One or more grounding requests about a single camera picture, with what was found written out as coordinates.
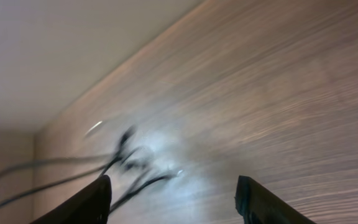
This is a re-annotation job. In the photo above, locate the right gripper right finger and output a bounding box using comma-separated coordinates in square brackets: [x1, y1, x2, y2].
[234, 175, 315, 224]

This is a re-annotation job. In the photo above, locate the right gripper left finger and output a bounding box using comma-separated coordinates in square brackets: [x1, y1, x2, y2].
[32, 175, 112, 224]

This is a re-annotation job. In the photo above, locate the black USB cable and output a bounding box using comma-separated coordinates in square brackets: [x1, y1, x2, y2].
[0, 146, 185, 220]
[0, 119, 142, 194]

